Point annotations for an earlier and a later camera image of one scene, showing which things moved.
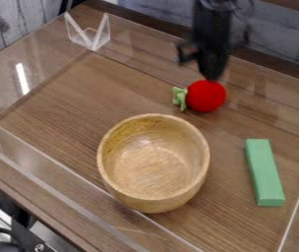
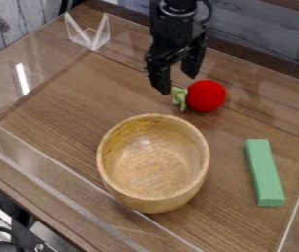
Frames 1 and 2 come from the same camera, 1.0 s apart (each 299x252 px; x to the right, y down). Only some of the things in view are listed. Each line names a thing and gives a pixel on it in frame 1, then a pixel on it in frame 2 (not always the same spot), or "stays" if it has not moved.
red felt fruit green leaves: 203,95 stays
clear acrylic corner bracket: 88,37 stays
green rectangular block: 265,178 stays
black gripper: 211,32 → 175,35
